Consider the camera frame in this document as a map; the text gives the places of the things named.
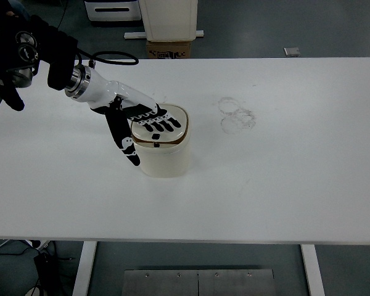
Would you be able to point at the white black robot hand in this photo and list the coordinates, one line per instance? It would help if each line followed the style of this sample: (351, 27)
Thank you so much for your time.
(123, 103)

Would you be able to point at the cream trash can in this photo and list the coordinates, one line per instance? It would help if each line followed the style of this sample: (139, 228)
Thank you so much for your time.
(164, 154)

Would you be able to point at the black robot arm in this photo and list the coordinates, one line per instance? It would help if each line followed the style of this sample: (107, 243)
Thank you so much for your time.
(25, 41)

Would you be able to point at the cardboard box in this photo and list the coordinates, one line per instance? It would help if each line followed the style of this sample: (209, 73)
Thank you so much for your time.
(168, 50)

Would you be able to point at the white metal bar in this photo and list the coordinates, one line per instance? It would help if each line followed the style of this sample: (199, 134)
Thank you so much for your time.
(162, 36)

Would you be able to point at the white grey appliance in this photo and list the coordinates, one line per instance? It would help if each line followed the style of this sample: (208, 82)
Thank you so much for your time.
(113, 11)

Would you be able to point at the small grey floor plate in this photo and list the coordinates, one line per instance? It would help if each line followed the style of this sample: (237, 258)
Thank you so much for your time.
(292, 51)

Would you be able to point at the white left table leg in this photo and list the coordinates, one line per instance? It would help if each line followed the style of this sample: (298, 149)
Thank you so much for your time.
(85, 268)

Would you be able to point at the white table leg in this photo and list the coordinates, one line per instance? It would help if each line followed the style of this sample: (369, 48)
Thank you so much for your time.
(312, 270)
(85, 268)

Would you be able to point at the seated person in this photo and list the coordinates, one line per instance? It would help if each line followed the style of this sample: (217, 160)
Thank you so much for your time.
(18, 9)

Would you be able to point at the white right table leg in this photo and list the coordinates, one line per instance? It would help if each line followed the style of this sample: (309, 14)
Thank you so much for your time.
(312, 270)

